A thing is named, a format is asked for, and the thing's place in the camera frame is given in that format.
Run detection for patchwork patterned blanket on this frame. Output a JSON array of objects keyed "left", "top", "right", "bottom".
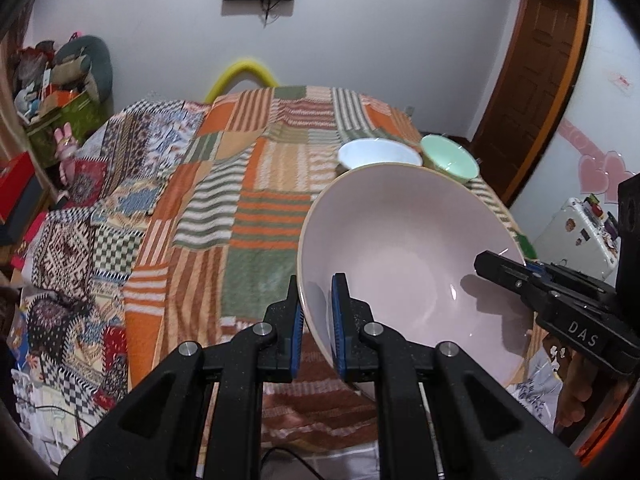
[{"left": 10, "top": 97, "right": 216, "bottom": 461}]

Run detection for person's right hand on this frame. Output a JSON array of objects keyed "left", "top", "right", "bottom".
[{"left": 542, "top": 335, "right": 627, "bottom": 430}]

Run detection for pink bunny plush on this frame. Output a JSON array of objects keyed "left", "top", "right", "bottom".
[{"left": 54, "top": 122, "right": 82, "bottom": 162}]

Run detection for mint green bowl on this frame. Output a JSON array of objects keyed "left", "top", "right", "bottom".
[{"left": 419, "top": 133, "right": 479, "bottom": 185}]

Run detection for pink heart wall sticker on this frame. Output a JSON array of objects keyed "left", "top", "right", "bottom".
[{"left": 557, "top": 117, "right": 640, "bottom": 206}]

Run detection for grey plush cushion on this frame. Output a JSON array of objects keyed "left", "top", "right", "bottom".
[{"left": 50, "top": 35, "right": 114, "bottom": 103}]

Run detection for brown wooden door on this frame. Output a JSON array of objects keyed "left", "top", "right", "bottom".
[{"left": 470, "top": 0, "right": 585, "bottom": 207}]

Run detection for small paper wall label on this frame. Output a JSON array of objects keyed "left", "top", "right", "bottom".
[{"left": 607, "top": 72, "right": 637, "bottom": 94}]

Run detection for orange striped blanket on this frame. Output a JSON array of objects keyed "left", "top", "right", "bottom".
[{"left": 122, "top": 85, "right": 536, "bottom": 461}]

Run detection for green cloth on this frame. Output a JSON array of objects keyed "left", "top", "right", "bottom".
[{"left": 515, "top": 232, "right": 537, "bottom": 261}]

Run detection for yellow foam tube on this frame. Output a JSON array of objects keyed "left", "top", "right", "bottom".
[{"left": 205, "top": 57, "right": 279, "bottom": 103}]

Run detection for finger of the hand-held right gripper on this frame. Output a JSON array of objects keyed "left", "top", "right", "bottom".
[
  {"left": 525, "top": 260, "right": 619, "bottom": 307},
  {"left": 474, "top": 251, "right": 552, "bottom": 312}
]

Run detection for pink bowl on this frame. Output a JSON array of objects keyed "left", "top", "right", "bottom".
[{"left": 296, "top": 162, "right": 533, "bottom": 388}]

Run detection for white spotted bowl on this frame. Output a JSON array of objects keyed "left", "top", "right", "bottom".
[{"left": 337, "top": 138, "right": 423, "bottom": 171}]

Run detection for black floor cable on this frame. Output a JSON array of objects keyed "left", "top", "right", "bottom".
[{"left": 262, "top": 446, "right": 323, "bottom": 480}]

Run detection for black monitor cable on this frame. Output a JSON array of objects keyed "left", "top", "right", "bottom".
[{"left": 259, "top": 0, "right": 282, "bottom": 27}]

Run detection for green cardboard box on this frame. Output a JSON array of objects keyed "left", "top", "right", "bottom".
[{"left": 25, "top": 91, "right": 101, "bottom": 166}]

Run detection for white suitcase with stickers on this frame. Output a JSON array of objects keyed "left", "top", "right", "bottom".
[{"left": 532, "top": 197, "right": 621, "bottom": 281}]

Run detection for red box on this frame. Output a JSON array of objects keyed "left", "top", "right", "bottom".
[{"left": 0, "top": 152, "right": 37, "bottom": 225}]

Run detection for pile of toys and bags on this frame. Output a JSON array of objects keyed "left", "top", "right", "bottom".
[{"left": 12, "top": 40, "right": 63, "bottom": 121}]

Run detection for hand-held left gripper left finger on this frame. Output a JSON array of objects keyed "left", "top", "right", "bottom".
[{"left": 57, "top": 275, "right": 305, "bottom": 480}]

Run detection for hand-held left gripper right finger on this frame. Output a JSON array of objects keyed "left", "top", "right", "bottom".
[{"left": 330, "top": 273, "right": 585, "bottom": 480}]

